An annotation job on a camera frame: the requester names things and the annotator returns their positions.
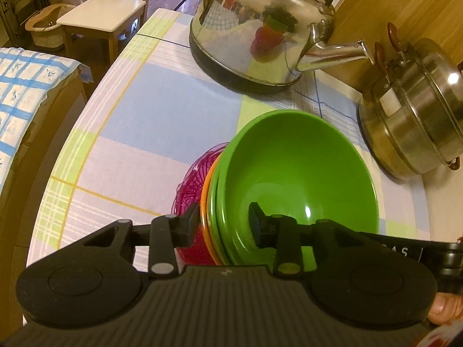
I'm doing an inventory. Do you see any stainless steel kettle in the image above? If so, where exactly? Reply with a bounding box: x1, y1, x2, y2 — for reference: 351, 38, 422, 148
189, 0, 375, 95

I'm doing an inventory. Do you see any stainless steel steamer pot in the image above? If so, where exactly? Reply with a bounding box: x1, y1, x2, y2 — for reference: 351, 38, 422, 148
358, 22, 463, 181

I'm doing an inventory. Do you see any checked tablecloth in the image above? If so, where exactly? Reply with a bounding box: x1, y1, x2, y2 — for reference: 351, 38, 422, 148
22, 7, 435, 328

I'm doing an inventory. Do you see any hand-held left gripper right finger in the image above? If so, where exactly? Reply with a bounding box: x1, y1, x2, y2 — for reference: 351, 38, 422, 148
248, 202, 389, 279

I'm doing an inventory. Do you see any white wooden chair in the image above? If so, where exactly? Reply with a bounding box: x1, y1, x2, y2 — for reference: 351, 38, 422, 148
56, 0, 156, 65

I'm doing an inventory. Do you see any wooden bed frame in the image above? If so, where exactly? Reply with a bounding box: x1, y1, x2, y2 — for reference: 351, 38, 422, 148
0, 74, 88, 232

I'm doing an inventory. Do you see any dark metal shelf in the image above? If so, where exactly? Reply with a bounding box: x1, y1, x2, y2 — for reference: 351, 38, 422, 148
0, 0, 41, 46

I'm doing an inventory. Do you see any green plastic bowl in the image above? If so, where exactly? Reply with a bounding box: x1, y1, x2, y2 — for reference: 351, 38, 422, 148
216, 109, 379, 265
207, 159, 236, 265

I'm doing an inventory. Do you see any person's right hand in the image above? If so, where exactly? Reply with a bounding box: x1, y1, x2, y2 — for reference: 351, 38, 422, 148
428, 292, 463, 326

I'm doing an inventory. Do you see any beige basket on floor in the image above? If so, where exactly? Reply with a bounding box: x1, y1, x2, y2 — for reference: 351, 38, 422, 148
25, 3, 77, 49

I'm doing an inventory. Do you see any wooden panel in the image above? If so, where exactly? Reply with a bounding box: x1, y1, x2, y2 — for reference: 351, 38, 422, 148
326, 0, 463, 98

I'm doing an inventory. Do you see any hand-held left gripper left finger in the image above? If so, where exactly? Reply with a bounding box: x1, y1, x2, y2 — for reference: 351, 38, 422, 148
80, 204, 201, 279

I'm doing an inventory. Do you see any blue checked blanket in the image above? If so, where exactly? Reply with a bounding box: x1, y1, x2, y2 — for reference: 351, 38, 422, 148
0, 47, 82, 189

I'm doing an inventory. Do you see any orange plastic bowl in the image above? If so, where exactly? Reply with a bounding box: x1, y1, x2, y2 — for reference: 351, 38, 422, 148
200, 157, 225, 265

